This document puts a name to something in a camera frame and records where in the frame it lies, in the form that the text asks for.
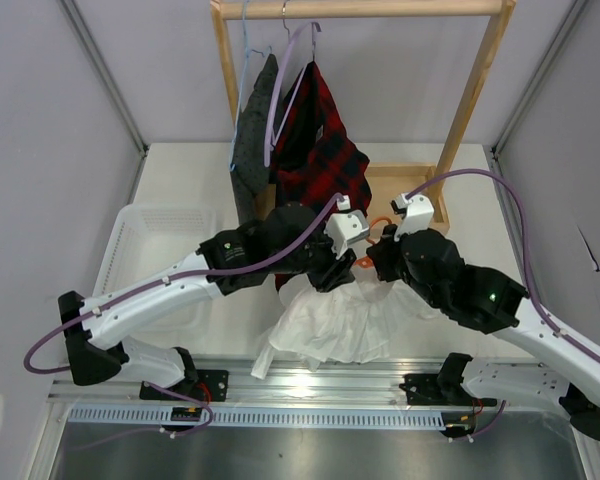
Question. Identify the orange hanger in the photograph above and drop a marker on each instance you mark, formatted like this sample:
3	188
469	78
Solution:
366	262

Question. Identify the aluminium frame post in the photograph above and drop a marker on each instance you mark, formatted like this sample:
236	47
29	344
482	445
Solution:
90	47
541	72

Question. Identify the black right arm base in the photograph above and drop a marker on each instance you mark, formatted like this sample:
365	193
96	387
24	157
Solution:
428	389

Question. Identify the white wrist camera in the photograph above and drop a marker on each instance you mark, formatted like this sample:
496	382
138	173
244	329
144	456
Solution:
415	213
346	227

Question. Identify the aluminium frame post left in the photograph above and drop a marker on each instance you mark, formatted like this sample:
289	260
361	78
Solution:
90	47

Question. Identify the white pleated skirt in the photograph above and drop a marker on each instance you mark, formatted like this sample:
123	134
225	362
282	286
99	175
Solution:
353	323

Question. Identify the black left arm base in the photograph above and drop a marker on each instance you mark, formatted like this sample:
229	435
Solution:
200	382

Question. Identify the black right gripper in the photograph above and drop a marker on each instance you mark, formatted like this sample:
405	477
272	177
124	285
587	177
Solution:
383	253

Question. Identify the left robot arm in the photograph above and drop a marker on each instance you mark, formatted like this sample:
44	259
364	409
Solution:
291	240

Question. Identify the light blue hanger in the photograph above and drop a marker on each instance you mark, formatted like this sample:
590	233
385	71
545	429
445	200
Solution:
247	54

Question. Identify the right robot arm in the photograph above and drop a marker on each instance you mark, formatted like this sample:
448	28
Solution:
566	380

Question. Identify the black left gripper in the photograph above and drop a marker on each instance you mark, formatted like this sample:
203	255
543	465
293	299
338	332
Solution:
336	272

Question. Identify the slotted cable duct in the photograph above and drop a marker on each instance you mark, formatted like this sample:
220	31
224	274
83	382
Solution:
227	416

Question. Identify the red black plaid garment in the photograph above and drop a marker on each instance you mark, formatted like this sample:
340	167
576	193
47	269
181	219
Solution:
313	158

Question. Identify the dark grey dotted garment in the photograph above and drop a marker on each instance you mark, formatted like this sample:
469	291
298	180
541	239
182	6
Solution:
249	176

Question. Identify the aluminium mounting rail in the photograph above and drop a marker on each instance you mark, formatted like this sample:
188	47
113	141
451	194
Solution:
289	383

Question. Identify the aluminium frame post right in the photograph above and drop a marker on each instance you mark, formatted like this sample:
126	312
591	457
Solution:
541	72

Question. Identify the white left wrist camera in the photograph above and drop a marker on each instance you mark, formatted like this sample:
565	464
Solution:
346	227

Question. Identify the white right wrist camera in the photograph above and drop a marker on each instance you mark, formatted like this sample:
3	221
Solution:
415	213

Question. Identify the white plastic basket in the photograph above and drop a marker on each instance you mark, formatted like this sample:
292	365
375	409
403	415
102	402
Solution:
151	240

